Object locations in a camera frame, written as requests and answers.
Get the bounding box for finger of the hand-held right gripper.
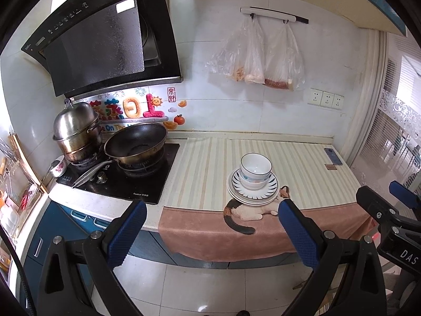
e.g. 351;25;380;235
356;186;407;234
389;180;421;219

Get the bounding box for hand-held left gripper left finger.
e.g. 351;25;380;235
23;199;148;316

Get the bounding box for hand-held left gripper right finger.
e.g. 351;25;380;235
277;199;387;316

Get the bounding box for white plate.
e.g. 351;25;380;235
228;184;281;206

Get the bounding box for floral print bowl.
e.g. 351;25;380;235
239;169;268;190

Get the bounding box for white bowl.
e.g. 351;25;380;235
240;153;273;181

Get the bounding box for black gas stove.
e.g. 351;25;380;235
55;142;181;205

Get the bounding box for glass sliding door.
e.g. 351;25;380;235
358;33;421;188

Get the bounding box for blue base cabinet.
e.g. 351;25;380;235
18;201;297;307

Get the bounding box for blue smartphone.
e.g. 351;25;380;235
324;147;343;166

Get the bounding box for black wok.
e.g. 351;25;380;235
72;122;168;189

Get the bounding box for small red-print bowl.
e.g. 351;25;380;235
49;160;68;176

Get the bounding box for metal spoon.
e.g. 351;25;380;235
36;161;61;193

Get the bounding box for striped pink cat-print mat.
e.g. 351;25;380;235
158;137;377;263

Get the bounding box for steel steamer pot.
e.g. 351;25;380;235
53;98;102;163

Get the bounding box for wooden cutting board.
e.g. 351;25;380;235
8;133;40;185

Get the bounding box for clear plastic bag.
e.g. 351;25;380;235
263;23;306;91
243;20;265;84
206;16;254;81

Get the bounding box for black range hood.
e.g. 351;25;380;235
20;0;183;98

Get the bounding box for white door frame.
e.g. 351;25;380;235
342;29;389;168

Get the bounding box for colourful wall stickers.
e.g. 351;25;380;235
87;87;188;132

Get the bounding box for metal wall rack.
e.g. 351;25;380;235
0;135;37;234

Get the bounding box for white wall hook rail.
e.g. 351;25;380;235
240;6;310;25

